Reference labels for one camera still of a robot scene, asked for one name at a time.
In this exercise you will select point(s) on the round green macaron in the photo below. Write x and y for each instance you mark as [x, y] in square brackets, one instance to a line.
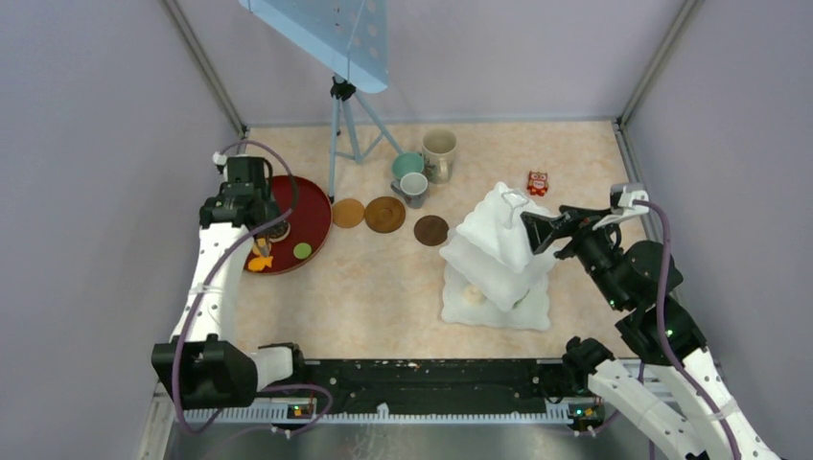
[302, 251]

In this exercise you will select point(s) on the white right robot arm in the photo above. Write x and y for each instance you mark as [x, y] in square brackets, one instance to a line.
[626, 250]

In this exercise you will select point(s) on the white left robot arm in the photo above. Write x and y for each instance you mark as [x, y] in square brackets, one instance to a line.
[200, 366]

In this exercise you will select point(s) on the medium brown wooden coaster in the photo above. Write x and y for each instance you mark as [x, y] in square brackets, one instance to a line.
[385, 214]

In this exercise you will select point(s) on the teal ceramic cup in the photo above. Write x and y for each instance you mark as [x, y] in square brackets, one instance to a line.
[406, 163]

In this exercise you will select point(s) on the grey ceramic cup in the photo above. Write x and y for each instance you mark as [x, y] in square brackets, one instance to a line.
[413, 188]

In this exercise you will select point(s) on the dark brown wooden coaster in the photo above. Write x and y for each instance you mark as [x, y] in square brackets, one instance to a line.
[431, 230]

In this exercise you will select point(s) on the round red lacquer tray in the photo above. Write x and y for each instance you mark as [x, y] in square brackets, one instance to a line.
[310, 222]

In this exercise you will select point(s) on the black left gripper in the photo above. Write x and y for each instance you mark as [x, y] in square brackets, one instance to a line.
[269, 197]

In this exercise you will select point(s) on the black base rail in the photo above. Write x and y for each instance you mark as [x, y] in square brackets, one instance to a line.
[480, 386]

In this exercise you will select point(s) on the chocolate sprinkled donut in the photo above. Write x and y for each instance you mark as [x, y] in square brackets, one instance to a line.
[278, 232]

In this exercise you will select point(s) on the beige ceramic mug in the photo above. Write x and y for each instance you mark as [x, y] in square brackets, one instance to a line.
[439, 152]

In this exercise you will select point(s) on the white tiered serving stand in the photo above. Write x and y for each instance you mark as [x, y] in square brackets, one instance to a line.
[490, 250]

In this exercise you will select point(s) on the blue perforated panel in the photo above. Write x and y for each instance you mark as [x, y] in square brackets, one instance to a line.
[349, 37]

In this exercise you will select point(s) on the blue tripod stand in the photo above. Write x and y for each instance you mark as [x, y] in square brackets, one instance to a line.
[342, 92]

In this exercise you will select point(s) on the light wooden coaster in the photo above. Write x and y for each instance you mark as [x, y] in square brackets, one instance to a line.
[348, 213]

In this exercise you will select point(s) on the orange fish-shaped cookie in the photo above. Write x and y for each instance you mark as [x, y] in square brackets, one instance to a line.
[259, 264]

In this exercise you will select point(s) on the round beige biscuit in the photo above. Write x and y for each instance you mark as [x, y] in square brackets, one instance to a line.
[259, 244]

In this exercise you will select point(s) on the white cream puff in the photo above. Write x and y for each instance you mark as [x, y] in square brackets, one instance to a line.
[472, 295]

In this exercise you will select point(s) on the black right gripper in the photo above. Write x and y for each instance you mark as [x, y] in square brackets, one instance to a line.
[540, 229]

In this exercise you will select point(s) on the clear plastic tongs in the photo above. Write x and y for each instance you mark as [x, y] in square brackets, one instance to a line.
[262, 247]

